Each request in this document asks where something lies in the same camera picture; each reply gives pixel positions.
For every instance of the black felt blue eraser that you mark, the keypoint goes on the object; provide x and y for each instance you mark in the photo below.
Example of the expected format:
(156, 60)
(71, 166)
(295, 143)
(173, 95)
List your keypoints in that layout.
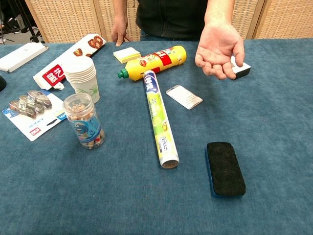
(225, 169)

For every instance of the person's right hand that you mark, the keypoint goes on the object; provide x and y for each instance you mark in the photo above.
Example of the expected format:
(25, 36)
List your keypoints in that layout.
(119, 29)

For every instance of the stack of white paper cups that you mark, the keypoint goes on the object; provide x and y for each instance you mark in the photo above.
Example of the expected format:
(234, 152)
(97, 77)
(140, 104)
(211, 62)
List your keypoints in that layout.
(83, 78)

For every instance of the correction tape blister pack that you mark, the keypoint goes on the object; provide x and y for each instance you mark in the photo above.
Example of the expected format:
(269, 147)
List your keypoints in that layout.
(31, 115)

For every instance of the black tripod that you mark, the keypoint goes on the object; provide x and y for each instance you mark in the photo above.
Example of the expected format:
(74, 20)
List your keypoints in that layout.
(36, 38)

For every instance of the woven rattan screen panel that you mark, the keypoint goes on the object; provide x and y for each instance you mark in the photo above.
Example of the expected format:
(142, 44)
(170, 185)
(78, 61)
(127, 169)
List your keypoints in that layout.
(247, 17)
(61, 19)
(105, 14)
(286, 19)

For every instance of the clear jar of pencils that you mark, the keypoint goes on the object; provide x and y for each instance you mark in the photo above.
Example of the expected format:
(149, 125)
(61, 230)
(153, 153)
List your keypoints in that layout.
(84, 122)

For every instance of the yellow bottle green cap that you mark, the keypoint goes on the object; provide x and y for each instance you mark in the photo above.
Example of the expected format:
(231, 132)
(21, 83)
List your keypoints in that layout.
(156, 61)

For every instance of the small white black box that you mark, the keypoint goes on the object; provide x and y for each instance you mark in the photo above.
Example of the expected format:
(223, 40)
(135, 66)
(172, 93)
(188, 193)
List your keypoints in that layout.
(244, 69)

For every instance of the pale yellow sticky note pad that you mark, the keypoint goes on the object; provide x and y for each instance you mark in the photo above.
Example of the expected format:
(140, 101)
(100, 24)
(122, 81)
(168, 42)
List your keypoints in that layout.
(126, 54)

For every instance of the person's torso black shirt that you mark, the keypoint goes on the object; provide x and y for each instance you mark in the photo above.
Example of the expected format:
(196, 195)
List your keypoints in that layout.
(171, 17)

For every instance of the white flat cardboard box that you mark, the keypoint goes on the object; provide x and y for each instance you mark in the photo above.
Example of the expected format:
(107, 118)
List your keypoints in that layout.
(22, 56)

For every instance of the person's right forearm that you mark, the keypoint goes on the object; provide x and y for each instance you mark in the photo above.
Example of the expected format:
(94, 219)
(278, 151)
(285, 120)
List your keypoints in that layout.
(119, 8)

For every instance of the black rounded object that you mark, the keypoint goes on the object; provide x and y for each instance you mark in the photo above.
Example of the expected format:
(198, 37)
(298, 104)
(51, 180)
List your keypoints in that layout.
(2, 84)

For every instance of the person's left hand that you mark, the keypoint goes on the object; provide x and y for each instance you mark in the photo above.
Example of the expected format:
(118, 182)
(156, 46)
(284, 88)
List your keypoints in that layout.
(217, 49)

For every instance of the blue table cloth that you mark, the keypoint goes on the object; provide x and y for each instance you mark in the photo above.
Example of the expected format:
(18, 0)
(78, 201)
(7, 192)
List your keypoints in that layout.
(122, 195)

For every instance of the green white cling film roll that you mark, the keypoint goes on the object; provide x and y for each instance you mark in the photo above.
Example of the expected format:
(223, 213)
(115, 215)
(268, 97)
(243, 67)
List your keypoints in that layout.
(159, 117)

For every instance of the red white flat snack box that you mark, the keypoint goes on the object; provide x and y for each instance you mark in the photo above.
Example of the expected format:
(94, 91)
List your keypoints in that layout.
(73, 52)

